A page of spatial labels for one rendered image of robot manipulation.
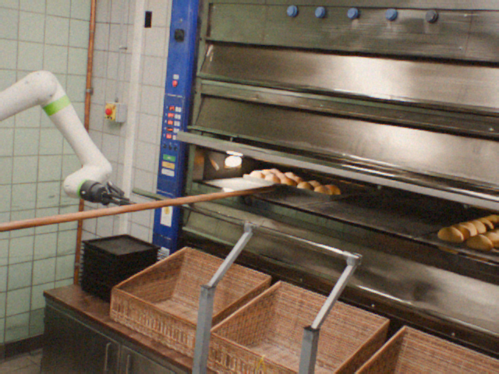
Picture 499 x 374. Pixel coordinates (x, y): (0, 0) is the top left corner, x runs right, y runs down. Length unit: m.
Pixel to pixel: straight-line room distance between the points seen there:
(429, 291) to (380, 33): 1.03
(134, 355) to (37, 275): 1.22
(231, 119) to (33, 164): 1.24
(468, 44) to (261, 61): 0.96
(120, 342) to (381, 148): 1.42
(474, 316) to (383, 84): 0.95
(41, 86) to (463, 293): 1.80
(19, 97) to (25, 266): 1.46
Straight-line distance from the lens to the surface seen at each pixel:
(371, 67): 2.70
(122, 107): 3.65
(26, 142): 3.76
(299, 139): 2.85
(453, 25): 2.57
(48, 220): 2.33
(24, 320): 4.06
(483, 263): 2.53
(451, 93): 2.52
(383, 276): 2.71
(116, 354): 3.06
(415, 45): 2.62
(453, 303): 2.59
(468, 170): 2.49
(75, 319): 3.26
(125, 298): 3.00
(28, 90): 2.70
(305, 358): 2.24
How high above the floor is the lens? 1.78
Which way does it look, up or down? 10 degrees down
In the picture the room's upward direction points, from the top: 6 degrees clockwise
